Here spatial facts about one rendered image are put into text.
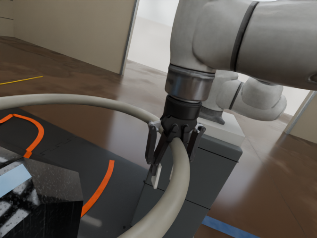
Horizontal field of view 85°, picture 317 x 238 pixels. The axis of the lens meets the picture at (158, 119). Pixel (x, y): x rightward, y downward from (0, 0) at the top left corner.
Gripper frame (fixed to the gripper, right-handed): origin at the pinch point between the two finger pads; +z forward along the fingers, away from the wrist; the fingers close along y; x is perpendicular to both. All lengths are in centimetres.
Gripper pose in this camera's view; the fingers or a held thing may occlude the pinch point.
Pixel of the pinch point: (165, 174)
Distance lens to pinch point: 45.6
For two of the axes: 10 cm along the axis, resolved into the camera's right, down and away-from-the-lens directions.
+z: -1.8, 9.0, 3.9
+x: 2.8, 4.3, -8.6
